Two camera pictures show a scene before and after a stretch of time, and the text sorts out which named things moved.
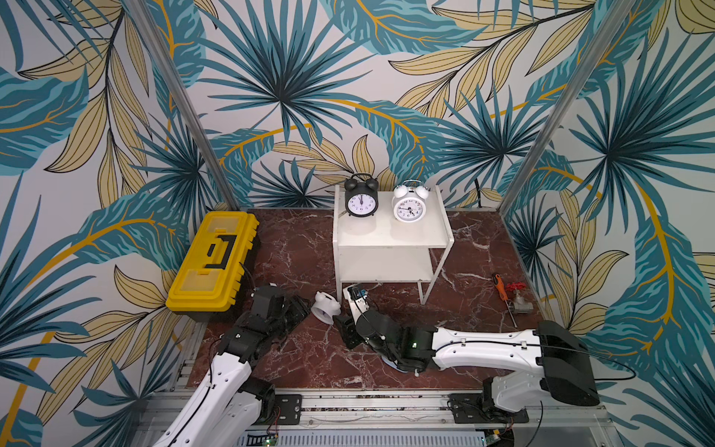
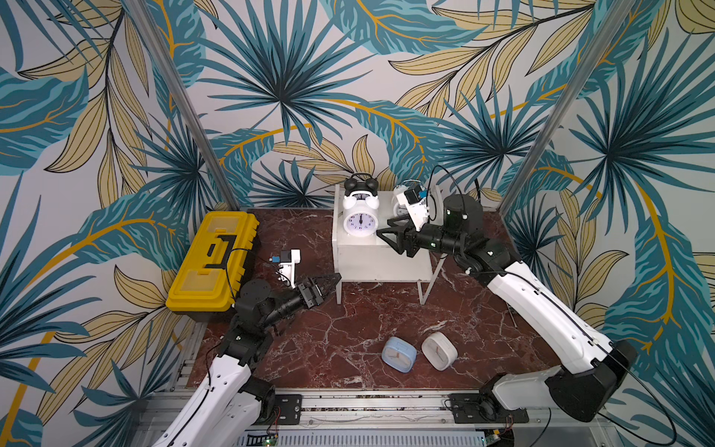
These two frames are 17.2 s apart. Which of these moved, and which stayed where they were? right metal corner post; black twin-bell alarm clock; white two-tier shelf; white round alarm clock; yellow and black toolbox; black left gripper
Moved: white round alarm clock; black left gripper
Stayed: yellow and black toolbox; white two-tier shelf; right metal corner post; black twin-bell alarm clock
